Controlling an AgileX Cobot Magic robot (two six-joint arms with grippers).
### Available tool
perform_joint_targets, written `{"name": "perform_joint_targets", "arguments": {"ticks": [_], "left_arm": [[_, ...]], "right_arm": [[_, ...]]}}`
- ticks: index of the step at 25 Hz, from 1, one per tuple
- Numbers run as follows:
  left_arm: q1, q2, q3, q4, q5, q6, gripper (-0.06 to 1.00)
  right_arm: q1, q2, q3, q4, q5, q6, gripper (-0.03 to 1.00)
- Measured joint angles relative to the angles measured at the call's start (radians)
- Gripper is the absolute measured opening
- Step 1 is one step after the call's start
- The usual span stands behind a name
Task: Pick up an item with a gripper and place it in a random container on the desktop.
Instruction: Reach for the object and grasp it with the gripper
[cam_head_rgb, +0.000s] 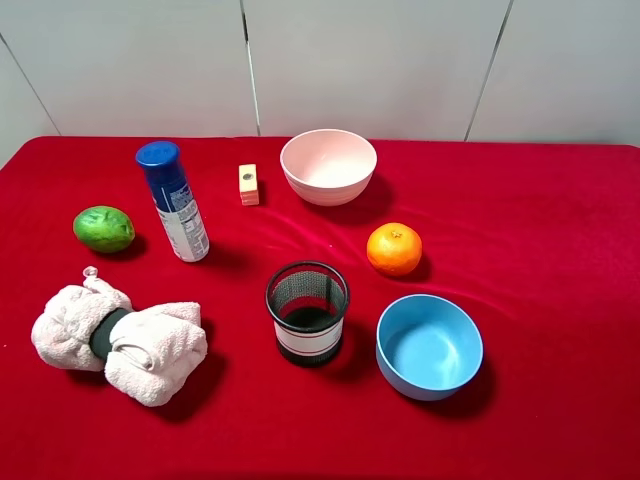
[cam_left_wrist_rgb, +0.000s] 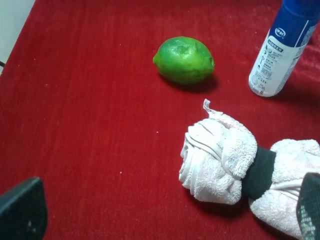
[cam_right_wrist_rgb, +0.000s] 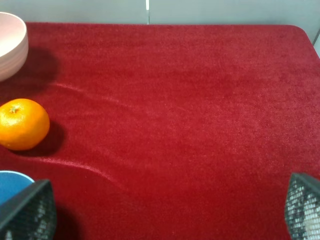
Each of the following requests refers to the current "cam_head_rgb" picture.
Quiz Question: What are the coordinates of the orange mandarin fruit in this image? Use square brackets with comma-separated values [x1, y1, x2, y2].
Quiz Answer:
[366, 222, 423, 277]

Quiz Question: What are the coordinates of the black mesh pen cup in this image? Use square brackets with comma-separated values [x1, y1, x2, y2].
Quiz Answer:
[265, 261, 350, 368]

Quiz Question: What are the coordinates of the pink plastic bowl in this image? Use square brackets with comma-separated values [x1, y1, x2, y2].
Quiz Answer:
[280, 129, 378, 206]

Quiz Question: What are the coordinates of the small beige orange block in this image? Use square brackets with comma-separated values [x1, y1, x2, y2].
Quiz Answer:
[239, 164, 260, 206]

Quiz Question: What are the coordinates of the blue capped spray can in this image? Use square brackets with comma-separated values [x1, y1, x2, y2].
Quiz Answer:
[135, 141, 210, 263]

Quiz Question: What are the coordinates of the blue plastic bowl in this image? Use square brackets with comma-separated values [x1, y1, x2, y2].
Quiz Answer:
[376, 294, 484, 402]

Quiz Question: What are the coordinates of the rolled pink towel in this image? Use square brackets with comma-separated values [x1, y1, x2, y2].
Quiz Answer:
[31, 266, 208, 407]

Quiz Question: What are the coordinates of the green lime fruit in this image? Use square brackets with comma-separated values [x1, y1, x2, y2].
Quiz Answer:
[73, 206, 135, 253]

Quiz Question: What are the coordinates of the red velvet tablecloth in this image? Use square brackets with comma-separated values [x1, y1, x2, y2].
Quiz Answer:
[1, 137, 639, 479]

